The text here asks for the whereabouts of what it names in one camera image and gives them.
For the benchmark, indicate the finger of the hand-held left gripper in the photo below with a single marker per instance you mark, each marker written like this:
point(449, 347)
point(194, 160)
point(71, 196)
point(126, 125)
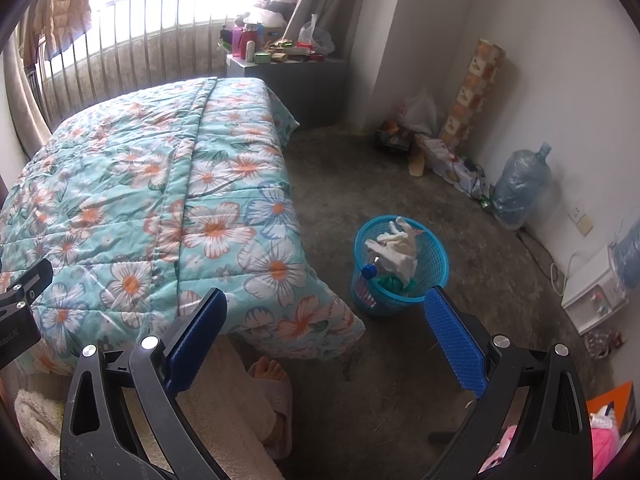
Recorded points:
point(27, 282)

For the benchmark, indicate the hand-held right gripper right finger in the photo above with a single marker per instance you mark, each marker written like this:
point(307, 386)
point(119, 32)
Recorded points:
point(455, 345)

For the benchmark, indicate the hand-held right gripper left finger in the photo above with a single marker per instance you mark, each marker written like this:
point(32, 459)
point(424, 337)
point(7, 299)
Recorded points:
point(195, 340)

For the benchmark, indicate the blue plastic basket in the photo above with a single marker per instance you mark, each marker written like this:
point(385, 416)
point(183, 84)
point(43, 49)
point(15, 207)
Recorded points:
point(400, 305)

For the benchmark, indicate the clear plastic bottle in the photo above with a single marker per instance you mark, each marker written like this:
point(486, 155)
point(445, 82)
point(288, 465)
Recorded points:
point(370, 272)

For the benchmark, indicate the white plastic bag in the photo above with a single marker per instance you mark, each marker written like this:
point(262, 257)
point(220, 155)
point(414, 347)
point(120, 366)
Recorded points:
point(400, 247)

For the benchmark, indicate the person's leg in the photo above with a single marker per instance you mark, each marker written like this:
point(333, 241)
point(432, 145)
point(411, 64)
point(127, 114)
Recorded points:
point(225, 410)

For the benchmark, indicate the white appliance box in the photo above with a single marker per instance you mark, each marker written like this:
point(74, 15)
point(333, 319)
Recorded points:
point(595, 290)

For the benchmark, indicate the floral turquoise blanket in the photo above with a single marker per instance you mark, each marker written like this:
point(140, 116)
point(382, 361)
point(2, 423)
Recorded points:
point(150, 185)

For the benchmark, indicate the orange box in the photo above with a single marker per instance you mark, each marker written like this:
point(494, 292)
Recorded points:
point(612, 400)

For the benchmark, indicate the large blue water jug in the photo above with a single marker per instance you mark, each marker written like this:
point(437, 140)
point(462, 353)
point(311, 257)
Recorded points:
point(520, 190)
point(629, 255)

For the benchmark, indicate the beige curtain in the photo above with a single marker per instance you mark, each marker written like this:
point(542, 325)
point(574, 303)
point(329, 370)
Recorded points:
point(25, 105)

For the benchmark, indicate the pink soft object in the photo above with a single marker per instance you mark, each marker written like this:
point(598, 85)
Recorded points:
point(602, 445)

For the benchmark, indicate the cardboard box with items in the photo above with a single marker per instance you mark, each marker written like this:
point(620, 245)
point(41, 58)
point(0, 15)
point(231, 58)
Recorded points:
point(395, 135)

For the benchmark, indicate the translucent white floor bag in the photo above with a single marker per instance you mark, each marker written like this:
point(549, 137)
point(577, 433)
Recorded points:
point(422, 112)

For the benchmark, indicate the patterned paper roll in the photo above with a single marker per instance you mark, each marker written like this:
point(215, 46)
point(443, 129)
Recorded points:
point(475, 95)

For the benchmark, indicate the metal balcony railing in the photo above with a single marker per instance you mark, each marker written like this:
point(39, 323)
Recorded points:
point(125, 50)

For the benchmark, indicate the grey cabinet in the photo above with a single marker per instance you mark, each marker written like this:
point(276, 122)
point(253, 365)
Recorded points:
point(295, 90)

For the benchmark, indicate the beige puffer jacket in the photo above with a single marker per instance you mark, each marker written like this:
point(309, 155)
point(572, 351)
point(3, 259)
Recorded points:
point(60, 5)

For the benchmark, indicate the small green box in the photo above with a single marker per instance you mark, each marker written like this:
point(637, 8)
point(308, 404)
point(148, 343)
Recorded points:
point(263, 57)

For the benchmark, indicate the pink box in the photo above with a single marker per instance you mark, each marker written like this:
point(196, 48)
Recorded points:
point(238, 41)

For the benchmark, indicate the red bottle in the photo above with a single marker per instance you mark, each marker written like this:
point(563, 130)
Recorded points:
point(249, 37)

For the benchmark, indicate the clear plastic bag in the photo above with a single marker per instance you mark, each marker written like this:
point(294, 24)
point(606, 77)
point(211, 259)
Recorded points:
point(317, 37)

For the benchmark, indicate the pile of clothes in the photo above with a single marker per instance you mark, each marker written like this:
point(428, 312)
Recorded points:
point(275, 10)

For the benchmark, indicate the wall socket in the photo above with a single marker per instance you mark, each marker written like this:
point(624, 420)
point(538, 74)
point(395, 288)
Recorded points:
point(581, 220)

